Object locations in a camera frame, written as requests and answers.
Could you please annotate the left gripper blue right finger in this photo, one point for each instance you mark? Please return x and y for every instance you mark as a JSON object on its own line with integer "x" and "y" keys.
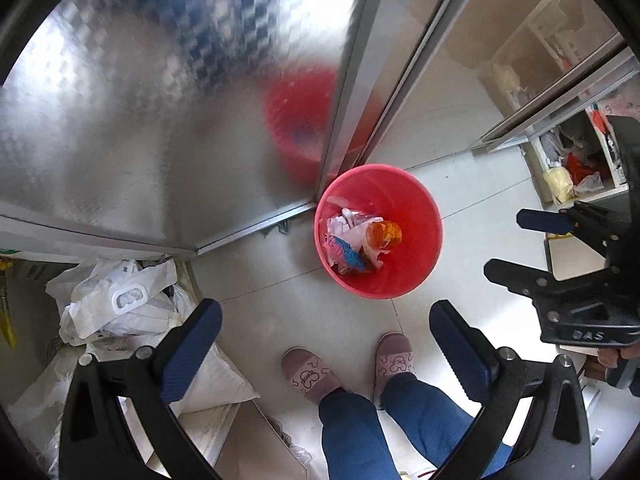
{"x": 554, "y": 441}

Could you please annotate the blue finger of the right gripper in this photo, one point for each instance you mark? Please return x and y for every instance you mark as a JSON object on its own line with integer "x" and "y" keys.
{"x": 520, "y": 279}
{"x": 545, "y": 220}

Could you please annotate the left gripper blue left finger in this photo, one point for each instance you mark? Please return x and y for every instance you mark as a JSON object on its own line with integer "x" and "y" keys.
{"x": 95, "y": 440}

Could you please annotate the orange plastic cup wrapper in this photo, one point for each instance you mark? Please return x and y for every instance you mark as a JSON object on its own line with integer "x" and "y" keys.
{"x": 383, "y": 235}

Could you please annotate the red trash bin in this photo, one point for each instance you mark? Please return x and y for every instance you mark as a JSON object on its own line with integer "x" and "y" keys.
{"x": 395, "y": 195}

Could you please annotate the white paper towel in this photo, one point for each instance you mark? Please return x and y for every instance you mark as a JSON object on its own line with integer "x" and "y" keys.
{"x": 351, "y": 226}

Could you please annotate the person right hand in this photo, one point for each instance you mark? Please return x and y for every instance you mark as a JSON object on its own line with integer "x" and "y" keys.
{"x": 617, "y": 363}

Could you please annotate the yellow plastic bag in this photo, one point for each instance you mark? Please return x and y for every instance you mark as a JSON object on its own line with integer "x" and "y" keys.
{"x": 560, "y": 183}

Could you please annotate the right blue trouser leg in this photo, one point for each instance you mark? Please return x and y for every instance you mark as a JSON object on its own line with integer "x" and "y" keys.
{"x": 431, "y": 421}

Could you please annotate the blue trouser leg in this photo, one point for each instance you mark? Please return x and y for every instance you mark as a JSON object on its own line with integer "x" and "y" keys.
{"x": 431, "y": 421}
{"x": 352, "y": 438}

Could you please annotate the white plastic bags pile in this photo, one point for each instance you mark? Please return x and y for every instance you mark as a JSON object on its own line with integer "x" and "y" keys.
{"x": 110, "y": 308}

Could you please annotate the right pink slipper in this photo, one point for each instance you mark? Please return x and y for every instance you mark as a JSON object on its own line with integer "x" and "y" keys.
{"x": 393, "y": 356}

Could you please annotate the pink slipper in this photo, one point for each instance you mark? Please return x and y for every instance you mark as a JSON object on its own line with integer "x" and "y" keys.
{"x": 309, "y": 375}
{"x": 393, "y": 356}

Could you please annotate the left blue trouser leg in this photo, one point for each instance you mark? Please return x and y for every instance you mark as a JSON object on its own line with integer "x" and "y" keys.
{"x": 352, "y": 438}

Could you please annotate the pink blue plastic wrapper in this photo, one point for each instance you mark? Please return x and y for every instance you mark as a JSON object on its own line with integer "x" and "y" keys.
{"x": 341, "y": 257}

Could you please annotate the left pink slipper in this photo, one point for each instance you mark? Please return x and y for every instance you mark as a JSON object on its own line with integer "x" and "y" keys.
{"x": 309, "y": 375}

